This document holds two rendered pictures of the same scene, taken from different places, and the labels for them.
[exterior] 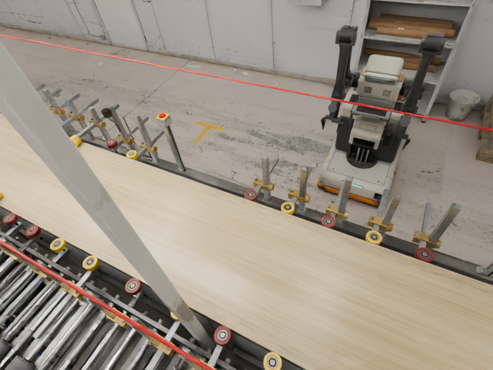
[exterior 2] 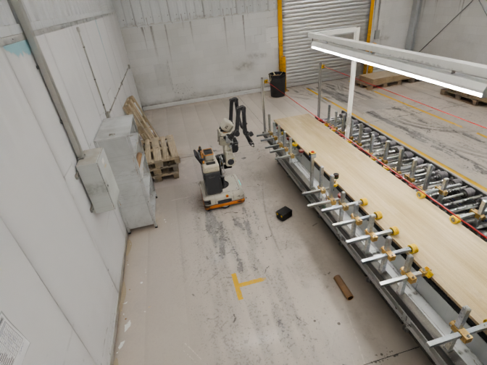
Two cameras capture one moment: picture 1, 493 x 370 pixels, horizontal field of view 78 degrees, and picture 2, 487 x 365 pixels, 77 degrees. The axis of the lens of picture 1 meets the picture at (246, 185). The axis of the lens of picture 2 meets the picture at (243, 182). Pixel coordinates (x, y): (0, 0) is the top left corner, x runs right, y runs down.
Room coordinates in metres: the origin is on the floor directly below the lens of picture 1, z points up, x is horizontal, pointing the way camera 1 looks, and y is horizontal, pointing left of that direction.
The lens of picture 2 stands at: (4.69, 2.26, 2.97)
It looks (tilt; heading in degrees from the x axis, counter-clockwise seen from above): 32 degrees down; 226
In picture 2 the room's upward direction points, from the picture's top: 6 degrees counter-clockwise
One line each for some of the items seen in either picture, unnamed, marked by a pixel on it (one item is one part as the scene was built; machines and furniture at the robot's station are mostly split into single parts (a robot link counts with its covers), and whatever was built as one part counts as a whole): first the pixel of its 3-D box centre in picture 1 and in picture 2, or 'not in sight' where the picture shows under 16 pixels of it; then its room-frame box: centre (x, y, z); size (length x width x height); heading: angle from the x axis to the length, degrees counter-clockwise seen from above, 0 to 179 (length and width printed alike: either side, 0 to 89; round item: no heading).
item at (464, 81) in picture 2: not in sight; (372, 59); (1.71, 1.08, 2.34); 2.40 x 0.12 x 0.08; 56
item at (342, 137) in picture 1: (370, 126); (211, 169); (2.02, -1.17, 0.59); 0.55 x 0.34 x 0.83; 56
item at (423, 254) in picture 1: (421, 258); not in sight; (0.64, -0.85, 0.85); 0.08 x 0.08 x 0.11
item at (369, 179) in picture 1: (359, 167); (221, 190); (1.94, -1.12, 0.16); 0.67 x 0.64 x 0.25; 146
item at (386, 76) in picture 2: not in sight; (398, 74); (-6.30, -1.17, 0.23); 2.41 x 0.77 x 0.17; 148
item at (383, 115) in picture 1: (370, 113); (232, 143); (1.70, -0.96, 0.99); 0.28 x 0.16 x 0.22; 56
